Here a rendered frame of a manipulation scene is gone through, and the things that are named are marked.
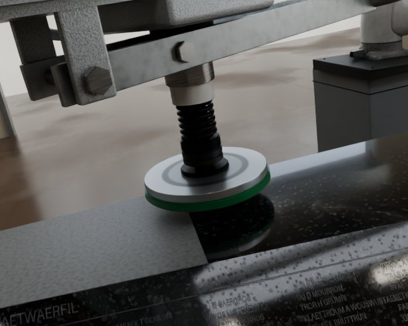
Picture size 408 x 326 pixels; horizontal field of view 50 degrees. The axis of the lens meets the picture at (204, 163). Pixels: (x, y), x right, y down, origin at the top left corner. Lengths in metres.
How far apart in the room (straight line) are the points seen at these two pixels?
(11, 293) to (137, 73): 0.34
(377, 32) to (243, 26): 1.20
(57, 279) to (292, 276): 0.32
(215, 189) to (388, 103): 1.18
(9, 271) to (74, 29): 0.38
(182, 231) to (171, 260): 0.08
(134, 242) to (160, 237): 0.04
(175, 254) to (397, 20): 1.43
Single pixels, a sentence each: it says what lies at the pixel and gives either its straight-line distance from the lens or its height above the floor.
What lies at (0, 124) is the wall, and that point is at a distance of 5.62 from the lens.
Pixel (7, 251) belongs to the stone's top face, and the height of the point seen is 0.82.
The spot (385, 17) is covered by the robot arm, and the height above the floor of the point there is 0.98.
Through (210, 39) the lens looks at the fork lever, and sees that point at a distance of 0.66.
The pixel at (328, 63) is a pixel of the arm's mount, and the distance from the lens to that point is 1.85.
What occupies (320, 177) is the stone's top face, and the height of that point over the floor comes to 0.82.
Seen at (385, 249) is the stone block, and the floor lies 0.80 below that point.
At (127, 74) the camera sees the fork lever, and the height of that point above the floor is 1.08.
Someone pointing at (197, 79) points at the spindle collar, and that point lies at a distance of 0.68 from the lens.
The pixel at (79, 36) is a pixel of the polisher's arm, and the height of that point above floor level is 1.13.
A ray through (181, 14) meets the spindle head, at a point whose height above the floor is 1.14.
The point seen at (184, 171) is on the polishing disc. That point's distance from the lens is 0.74.
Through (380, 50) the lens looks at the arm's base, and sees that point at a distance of 1.87.
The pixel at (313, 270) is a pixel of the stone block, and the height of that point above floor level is 0.79.
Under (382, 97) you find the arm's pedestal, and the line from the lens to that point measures 1.74.
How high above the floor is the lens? 1.15
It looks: 20 degrees down
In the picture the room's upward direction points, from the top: 9 degrees counter-clockwise
